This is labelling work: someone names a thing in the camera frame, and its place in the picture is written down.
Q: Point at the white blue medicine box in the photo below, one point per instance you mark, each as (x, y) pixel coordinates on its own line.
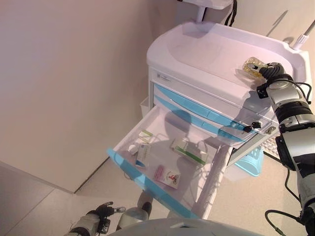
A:
(143, 155)

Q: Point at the blue front cart drawer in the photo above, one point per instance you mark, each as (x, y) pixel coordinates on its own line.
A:
(133, 169)

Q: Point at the white perforated side basket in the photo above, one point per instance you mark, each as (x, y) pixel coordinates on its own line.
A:
(270, 146)

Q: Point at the white side bin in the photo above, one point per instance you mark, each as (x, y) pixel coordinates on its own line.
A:
(144, 108)

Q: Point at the white medical cart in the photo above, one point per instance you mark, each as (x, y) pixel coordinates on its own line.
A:
(201, 49)

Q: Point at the metal IV pole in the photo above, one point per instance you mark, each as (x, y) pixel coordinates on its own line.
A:
(301, 39)

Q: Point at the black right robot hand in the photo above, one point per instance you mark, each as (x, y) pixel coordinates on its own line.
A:
(274, 72)

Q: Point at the green white medicine box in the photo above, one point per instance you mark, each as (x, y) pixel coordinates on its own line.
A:
(189, 153)

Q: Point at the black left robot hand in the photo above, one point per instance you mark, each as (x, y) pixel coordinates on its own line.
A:
(105, 210)

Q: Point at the light blue waste bin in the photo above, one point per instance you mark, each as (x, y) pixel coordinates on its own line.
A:
(249, 163)

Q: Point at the small white bottle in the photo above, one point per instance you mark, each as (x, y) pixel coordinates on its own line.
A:
(133, 148)

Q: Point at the black cart keys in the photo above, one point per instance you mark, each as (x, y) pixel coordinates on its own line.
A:
(254, 125)

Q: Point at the grey robot torso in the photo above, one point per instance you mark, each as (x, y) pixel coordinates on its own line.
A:
(184, 229)

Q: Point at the white raised shelf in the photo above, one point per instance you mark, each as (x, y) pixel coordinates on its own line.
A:
(209, 3)

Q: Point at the small green white box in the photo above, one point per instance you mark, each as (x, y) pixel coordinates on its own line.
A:
(145, 137)

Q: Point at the blue striped cart drawer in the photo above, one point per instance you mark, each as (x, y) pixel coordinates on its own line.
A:
(177, 97)
(169, 104)

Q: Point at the pink white medicine box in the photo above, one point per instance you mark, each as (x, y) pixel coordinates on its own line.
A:
(167, 177)

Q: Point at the grey robot left leg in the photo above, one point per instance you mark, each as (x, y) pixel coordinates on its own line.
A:
(137, 214)

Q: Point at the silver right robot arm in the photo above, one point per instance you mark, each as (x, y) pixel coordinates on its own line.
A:
(292, 118)

